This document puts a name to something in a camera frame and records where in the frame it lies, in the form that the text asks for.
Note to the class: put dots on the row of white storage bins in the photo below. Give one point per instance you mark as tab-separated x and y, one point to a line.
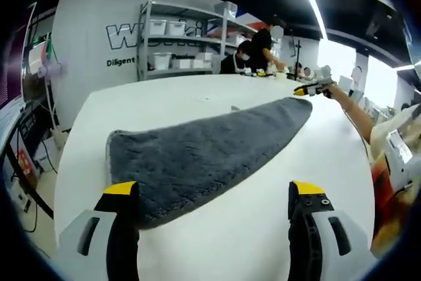
174	27

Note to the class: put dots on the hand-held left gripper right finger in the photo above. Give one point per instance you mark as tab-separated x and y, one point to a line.
324	238

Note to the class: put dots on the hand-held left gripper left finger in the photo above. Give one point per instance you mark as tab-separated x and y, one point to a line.
98	235

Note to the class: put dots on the red printed carton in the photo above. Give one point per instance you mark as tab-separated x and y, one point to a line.
25	162

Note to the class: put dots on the white chest-worn device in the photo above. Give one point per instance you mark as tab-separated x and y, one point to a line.
398	152

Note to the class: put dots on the black tripod stand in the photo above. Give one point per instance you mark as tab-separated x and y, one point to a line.
296	54

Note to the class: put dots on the long ceiling light strip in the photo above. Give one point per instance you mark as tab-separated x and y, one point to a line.
310	1

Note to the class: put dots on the person's red patterned garment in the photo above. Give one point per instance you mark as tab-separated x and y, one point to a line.
388	202

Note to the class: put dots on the white floor stand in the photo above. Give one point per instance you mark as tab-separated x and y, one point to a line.
52	106

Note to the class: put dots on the grey towel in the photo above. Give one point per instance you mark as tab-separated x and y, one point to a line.
197	156

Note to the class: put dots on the white table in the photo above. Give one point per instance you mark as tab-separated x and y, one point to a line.
296	169

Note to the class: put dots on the large white-framed monitor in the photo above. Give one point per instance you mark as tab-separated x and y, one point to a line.
13	64

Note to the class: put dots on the white floor bin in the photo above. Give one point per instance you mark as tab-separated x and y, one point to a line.
46	156

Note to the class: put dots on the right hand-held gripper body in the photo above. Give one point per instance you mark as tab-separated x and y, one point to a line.
324	73

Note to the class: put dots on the purple rolled mat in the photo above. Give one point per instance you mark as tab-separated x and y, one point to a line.
49	70

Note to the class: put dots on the grey metal shelving rack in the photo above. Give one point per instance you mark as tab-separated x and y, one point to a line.
144	40

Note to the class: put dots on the green and red hanging flags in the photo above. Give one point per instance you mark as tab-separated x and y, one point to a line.
48	47

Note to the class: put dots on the person's right hand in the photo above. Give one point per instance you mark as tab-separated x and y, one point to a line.
333	90

